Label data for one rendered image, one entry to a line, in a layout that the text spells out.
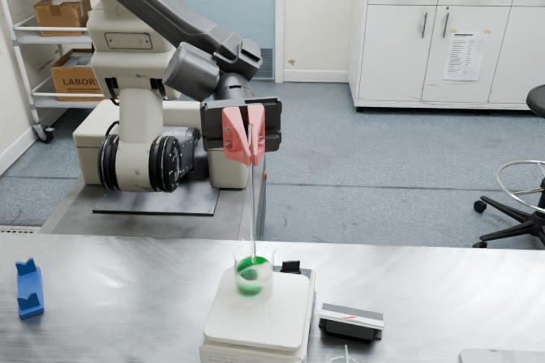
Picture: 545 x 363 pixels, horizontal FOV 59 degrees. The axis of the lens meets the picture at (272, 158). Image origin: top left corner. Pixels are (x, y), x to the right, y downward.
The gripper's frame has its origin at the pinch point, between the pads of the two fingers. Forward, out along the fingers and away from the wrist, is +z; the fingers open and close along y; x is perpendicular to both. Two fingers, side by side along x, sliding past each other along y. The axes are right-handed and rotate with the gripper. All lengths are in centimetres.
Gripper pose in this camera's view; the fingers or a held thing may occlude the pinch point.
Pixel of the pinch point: (251, 157)
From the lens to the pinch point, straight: 53.9
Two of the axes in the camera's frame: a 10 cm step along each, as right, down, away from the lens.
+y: 9.8, -0.9, 1.6
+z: 1.9, 5.0, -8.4
